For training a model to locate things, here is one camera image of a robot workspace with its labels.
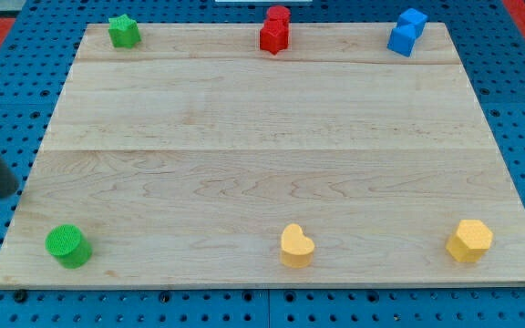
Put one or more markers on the green cylinder block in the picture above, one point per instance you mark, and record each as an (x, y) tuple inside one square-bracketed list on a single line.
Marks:
[(68, 246)]

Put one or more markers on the green star block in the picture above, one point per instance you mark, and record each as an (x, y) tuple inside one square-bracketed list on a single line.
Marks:
[(123, 31)]

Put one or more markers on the wooden board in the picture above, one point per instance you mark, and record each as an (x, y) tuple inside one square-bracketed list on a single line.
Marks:
[(183, 158)]

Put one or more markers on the red star block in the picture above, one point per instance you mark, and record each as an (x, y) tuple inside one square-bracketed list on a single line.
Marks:
[(273, 36)]

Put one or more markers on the yellow heart block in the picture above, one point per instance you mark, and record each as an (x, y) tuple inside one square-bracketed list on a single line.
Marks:
[(297, 250)]

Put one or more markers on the red cylinder block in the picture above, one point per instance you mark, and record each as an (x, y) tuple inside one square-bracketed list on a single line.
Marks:
[(279, 13)]

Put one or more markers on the blue cube block front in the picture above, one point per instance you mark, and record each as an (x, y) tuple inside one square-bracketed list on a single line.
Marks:
[(402, 40)]

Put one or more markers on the blue cube block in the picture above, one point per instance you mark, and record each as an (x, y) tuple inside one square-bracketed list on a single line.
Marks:
[(402, 40), (413, 17)]

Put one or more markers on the blue cube block rear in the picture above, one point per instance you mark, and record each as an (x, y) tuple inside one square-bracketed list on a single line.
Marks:
[(413, 17)]

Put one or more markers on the yellow hexagon block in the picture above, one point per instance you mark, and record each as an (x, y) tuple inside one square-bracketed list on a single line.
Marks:
[(470, 241)]

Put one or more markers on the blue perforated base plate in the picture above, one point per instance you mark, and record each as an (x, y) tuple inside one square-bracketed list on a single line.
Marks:
[(38, 40)]

